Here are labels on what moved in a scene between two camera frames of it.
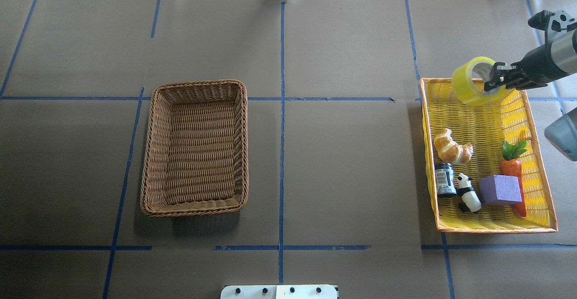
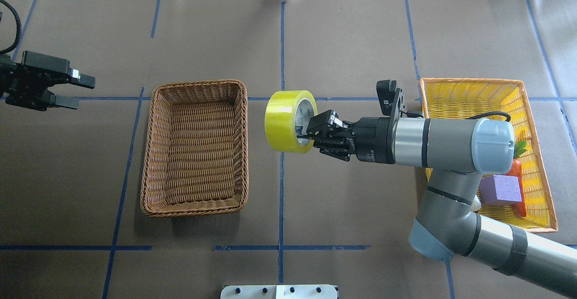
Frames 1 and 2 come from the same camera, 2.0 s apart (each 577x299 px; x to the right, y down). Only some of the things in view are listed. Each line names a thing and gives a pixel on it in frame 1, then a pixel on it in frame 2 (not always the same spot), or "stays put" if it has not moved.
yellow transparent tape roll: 464,90 -> 288,113
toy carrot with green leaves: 511,166 stays put
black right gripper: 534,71 -> 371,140
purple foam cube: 499,189 stays put
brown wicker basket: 195,158 stays put
